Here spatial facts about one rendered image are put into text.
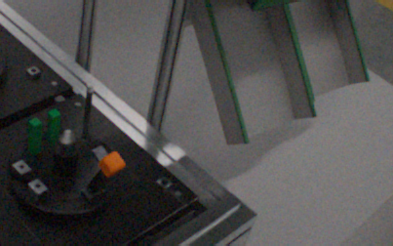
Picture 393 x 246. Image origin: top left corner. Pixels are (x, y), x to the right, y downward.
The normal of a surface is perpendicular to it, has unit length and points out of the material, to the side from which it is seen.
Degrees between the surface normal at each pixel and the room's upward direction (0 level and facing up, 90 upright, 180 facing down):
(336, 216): 0
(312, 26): 45
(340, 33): 90
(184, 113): 0
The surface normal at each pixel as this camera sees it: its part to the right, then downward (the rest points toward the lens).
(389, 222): 0.13, -0.71
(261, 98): 0.47, -0.04
